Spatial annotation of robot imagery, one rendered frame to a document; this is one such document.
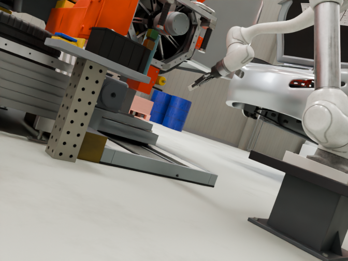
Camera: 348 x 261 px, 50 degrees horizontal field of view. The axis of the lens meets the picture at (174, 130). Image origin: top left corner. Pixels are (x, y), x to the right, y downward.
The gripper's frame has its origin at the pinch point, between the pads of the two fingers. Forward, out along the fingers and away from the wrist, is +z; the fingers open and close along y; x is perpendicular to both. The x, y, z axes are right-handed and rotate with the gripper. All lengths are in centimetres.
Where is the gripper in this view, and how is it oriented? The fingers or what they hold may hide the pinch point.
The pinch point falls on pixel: (192, 86)
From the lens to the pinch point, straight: 223.5
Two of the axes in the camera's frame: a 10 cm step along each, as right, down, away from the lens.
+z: -7.2, 3.9, 5.8
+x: -4.0, -9.1, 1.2
